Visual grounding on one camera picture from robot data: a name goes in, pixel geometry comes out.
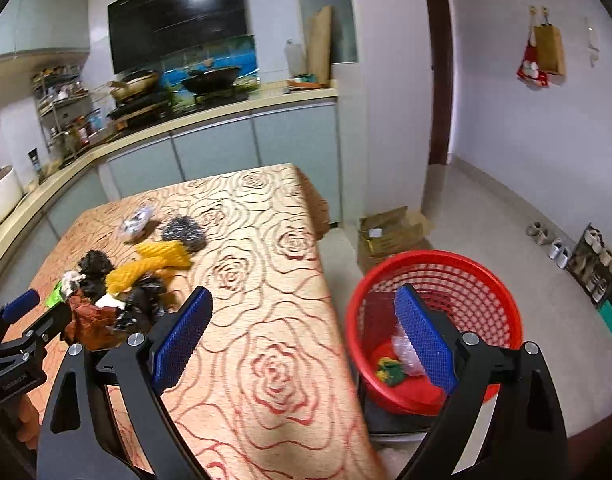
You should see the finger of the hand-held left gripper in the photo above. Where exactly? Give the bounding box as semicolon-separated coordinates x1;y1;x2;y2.
0;289;40;333
20;301;74;347

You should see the red plastic basket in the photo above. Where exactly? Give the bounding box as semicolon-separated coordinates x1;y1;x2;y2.
345;250;524;417

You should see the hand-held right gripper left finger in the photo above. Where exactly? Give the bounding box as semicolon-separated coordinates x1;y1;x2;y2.
36;286;214;480

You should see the frosted glass panel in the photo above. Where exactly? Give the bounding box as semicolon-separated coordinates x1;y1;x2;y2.
293;0;359;66

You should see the wooden cutting board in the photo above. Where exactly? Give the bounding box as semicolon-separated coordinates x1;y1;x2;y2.
306;5;333;87

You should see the black plastic bag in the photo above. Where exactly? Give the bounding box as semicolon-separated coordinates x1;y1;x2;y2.
113;274;167;333
78;275;110;302

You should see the purple white small cloth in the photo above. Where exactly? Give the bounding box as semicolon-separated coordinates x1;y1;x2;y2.
118;205;157;243

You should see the green plastic scrap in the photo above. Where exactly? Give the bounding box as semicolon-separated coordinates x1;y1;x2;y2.
44;280;66;308

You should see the red hanging bag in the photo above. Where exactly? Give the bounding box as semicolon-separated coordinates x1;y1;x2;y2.
516;35;549;88

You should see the brown paper bag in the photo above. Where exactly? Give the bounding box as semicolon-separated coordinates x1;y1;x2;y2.
532;24;567;78

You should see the black range hood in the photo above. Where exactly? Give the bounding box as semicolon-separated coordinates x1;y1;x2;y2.
107;0;249;75

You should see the white rice cooker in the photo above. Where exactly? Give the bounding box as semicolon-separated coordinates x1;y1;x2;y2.
0;165;25;231

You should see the steel wool scourer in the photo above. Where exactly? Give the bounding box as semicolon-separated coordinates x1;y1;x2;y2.
160;216;207;253

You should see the black gas stove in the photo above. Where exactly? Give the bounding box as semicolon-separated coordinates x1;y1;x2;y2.
106;87;251;123

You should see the red plastic bag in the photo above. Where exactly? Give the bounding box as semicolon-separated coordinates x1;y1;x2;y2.
368;342;449;409

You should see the yellow foam net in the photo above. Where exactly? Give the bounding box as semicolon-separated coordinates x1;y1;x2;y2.
134;240;193;273

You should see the clear crumpled plastic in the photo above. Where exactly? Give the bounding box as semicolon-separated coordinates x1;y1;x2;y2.
391;332;427;377

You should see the shoe rack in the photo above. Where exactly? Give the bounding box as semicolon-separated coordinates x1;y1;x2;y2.
571;222;612;306

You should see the kitchen base cabinet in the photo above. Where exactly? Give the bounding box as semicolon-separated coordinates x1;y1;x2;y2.
0;85;343;286

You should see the black rag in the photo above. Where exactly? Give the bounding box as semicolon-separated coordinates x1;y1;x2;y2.
78;250;114;278

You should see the clear plastic bottle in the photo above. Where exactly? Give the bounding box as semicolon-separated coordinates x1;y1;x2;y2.
285;39;307;80

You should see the blue scenic backsplash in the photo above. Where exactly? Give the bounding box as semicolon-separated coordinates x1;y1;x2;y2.
161;35;259;96

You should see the cardboard box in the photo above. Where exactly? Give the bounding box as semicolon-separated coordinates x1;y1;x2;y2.
357;206;434;272

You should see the golden frying pan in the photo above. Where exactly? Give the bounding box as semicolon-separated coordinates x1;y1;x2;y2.
108;70;161;102

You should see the dark wooden door frame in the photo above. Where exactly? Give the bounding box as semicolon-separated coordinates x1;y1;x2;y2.
420;0;454;166

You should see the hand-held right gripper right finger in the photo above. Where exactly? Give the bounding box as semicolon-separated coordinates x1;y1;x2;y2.
393;284;569;480

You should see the green orange packet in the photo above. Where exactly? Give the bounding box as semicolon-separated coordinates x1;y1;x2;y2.
286;75;327;94

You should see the metal spice rack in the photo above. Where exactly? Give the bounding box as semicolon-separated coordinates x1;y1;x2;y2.
32;62;116;161

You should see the person's left hand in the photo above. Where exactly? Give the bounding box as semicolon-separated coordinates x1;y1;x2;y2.
13;402;40;448

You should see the black stool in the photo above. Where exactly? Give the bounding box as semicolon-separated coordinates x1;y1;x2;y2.
358;375;467;442

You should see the green yellow scrap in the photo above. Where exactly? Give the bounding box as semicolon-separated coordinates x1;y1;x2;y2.
376;357;404;386

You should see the black wok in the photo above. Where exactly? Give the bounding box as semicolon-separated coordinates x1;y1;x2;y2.
180;64;243;95

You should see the wall cabinet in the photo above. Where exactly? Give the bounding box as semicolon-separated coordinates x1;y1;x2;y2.
0;0;94;61

